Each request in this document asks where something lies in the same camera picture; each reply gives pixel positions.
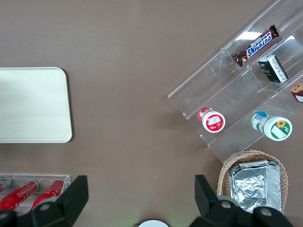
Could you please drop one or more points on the green lidded yogurt cup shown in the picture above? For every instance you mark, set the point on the green lidded yogurt cup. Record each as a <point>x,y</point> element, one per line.
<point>277,128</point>

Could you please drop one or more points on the clear acrylic tiered display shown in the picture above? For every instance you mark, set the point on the clear acrylic tiered display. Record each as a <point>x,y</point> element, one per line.
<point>225,94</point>

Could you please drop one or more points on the small black drink carton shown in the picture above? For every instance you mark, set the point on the small black drink carton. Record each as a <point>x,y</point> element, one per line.
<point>272,68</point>

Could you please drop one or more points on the aluminium foil food container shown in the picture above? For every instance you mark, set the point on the aluminium foil food container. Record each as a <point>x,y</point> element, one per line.
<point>253,186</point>

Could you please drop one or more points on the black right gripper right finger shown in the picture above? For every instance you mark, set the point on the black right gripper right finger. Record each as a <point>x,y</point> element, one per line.
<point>213,212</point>

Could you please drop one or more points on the Snickers chocolate bar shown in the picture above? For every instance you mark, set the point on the Snickers chocolate bar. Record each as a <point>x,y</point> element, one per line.
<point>256,46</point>

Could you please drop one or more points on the red lidded yogurt cup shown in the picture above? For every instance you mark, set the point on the red lidded yogurt cup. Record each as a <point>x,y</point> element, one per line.
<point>213,121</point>

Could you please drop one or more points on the cream plastic tray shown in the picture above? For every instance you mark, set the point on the cream plastic tray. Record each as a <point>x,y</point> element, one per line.
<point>33,106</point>

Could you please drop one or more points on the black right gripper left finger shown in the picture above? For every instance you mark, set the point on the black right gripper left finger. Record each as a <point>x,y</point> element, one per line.
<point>64,208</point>

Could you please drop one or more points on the clear acrylic can box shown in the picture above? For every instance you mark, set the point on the clear acrylic can box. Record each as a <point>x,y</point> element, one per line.
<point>66,179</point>

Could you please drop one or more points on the light tan wicker basket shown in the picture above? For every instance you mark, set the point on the light tan wicker basket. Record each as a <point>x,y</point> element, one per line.
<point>223,182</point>

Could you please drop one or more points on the cookie snack pack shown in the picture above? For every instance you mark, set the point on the cookie snack pack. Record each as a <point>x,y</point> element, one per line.
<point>298,93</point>

